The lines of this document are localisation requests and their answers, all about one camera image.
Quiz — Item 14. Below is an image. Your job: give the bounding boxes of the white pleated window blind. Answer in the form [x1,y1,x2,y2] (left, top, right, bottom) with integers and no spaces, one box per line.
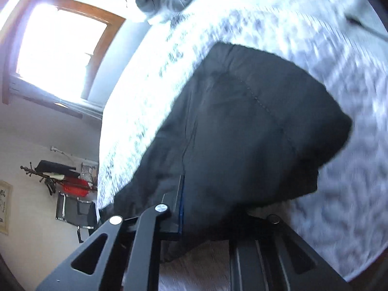
[9,77,104,120]

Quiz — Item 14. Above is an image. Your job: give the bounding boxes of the black chrome framed chair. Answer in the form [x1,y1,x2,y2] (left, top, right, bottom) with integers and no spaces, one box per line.
[55,192,97,243]

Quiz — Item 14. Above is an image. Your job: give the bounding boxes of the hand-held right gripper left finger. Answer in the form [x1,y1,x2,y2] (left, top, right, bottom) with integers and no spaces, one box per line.
[36,174,186,291]

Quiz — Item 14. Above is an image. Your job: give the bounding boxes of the dark wooden coat rack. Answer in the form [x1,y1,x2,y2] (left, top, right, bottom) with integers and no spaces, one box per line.
[21,165,97,194]

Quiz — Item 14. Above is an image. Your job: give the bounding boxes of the wall poster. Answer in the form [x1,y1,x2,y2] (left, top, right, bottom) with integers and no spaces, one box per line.
[0,180,13,236]

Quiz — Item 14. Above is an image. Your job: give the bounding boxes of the red bag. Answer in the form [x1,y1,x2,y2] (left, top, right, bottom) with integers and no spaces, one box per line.
[59,176,93,199]

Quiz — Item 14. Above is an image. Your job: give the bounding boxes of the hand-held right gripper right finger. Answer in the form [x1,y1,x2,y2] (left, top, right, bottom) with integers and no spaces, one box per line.
[229,214,354,291]

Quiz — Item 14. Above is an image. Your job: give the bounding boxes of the bed with white quilted cover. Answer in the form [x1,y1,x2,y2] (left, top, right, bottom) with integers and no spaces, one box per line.
[97,0,386,291]

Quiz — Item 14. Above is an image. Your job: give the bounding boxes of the white wall bracket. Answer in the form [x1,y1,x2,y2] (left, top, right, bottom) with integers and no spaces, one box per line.
[50,146,82,161]

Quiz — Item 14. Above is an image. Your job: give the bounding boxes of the black pants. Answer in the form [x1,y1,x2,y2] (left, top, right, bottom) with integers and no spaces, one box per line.
[100,42,354,264]

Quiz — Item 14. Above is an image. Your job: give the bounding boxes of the striped basket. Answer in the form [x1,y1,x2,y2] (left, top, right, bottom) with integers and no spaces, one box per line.
[80,162,99,185]

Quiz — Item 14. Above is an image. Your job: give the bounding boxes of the wooden framed window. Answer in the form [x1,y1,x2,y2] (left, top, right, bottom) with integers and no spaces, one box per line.
[0,0,126,106]

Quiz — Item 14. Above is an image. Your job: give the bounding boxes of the black garment on rack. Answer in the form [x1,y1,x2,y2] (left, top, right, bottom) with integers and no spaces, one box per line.
[35,160,81,179]

